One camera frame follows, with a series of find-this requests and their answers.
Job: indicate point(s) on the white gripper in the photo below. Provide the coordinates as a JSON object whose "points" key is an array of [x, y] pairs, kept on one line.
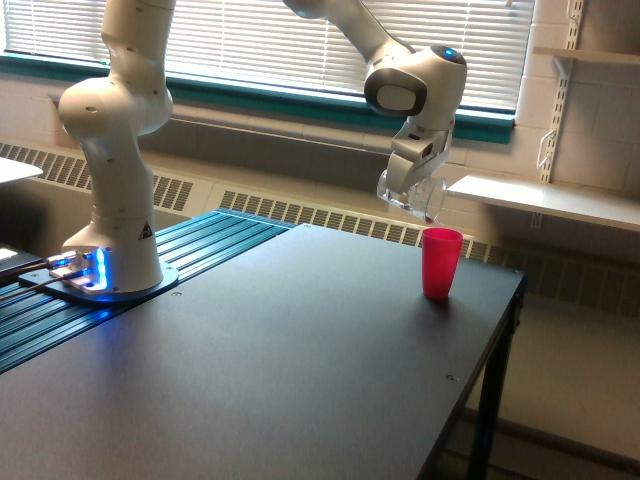
{"points": [[416, 152]]}

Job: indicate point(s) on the clear plastic cup with beads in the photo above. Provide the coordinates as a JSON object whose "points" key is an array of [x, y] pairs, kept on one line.
{"points": [[424, 200]]}

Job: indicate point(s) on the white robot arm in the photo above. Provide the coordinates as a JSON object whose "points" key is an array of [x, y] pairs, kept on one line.
{"points": [[117, 251]]}

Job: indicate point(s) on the pink plastic cup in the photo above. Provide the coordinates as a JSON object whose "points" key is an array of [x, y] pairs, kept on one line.
{"points": [[441, 248]]}

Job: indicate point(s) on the white window blinds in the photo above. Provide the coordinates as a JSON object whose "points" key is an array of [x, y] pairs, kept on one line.
{"points": [[265, 42]]}

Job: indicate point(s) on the baseboard heater vent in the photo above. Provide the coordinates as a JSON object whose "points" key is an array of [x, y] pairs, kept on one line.
{"points": [[594, 284]]}

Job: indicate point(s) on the black table leg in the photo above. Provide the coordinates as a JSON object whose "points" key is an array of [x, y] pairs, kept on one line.
{"points": [[492, 388]]}

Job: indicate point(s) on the white side table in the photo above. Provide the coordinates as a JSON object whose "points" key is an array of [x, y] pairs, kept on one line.
{"points": [[11, 170]]}

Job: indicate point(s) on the white wall shelf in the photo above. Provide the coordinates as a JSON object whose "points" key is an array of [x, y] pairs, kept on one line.
{"points": [[544, 198]]}

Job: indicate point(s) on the white shelf rail bracket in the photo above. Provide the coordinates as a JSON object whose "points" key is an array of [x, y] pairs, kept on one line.
{"points": [[563, 66]]}

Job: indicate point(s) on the upper wall shelf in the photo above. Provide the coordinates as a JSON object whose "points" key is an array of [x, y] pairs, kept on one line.
{"points": [[590, 56]]}

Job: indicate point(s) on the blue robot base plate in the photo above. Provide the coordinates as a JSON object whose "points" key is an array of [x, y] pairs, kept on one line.
{"points": [[62, 290]]}

